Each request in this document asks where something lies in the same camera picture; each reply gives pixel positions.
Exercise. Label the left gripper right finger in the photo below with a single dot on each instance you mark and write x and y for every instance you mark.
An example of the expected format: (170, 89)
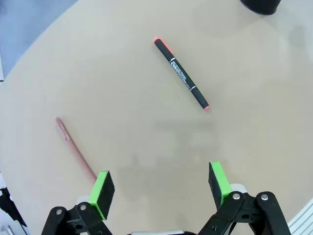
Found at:
(217, 183)

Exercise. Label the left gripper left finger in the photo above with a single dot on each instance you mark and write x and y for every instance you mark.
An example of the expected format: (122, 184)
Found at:
(104, 193)

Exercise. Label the black marker pink caps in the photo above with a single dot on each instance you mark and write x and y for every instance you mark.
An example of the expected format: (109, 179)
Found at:
(182, 73)

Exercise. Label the pink pen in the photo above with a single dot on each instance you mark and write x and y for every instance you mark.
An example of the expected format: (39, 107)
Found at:
(71, 144)

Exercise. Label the black mesh pen holder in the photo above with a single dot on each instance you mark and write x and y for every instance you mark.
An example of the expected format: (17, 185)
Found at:
(261, 6)

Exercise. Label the white ribbed platform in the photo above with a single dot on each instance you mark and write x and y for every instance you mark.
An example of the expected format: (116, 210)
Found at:
(303, 220)

